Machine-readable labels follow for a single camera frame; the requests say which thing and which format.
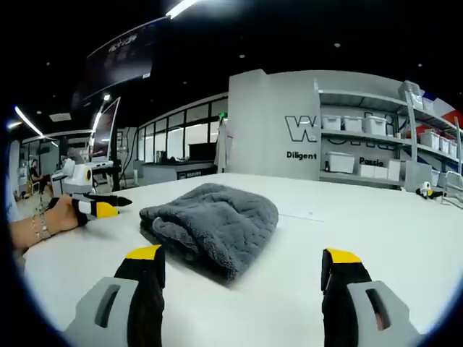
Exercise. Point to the grey fluffy towel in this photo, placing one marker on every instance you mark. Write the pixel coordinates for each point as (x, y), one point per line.
(217, 224)

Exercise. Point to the person's left hand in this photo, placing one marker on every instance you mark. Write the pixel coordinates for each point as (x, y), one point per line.
(61, 217)

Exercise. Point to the large computer monitor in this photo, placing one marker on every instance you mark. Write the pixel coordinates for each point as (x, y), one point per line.
(105, 133)

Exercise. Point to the grey counter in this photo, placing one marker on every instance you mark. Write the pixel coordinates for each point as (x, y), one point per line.
(170, 170)

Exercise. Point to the hanging white coat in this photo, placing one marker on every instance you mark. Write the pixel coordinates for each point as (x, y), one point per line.
(221, 148)

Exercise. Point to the hanging dark display panel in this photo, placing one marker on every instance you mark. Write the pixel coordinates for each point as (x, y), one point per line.
(123, 61)

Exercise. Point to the idle white yellow gripper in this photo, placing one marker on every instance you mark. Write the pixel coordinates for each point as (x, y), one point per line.
(427, 189)

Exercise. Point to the grey metal shelving unit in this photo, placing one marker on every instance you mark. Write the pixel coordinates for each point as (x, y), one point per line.
(361, 134)

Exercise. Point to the group of white storage boxes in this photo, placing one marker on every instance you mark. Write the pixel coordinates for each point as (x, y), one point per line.
(374, 124)

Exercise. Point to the long ceiling light strip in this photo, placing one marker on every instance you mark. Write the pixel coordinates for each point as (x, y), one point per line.
(181, 8)

